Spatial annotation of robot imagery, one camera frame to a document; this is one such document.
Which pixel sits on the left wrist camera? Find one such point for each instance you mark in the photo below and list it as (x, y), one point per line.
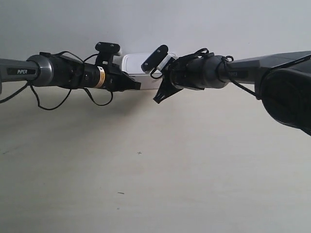
(106, 52)

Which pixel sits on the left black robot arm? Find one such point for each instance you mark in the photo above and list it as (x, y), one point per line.
(68, 71)

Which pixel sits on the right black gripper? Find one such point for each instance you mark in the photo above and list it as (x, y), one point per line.
(166, 89)

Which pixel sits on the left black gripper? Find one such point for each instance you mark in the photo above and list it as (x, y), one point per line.
(118, 81)

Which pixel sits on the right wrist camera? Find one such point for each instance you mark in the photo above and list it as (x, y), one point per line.
(161, 54)

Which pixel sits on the white lidded plastic container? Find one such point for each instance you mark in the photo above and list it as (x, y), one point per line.
(131, 64)

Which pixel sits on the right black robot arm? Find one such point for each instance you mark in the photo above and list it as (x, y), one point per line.
(282, 81)

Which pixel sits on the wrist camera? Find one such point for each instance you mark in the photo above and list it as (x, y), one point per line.
(106, 52)
(161, 54)

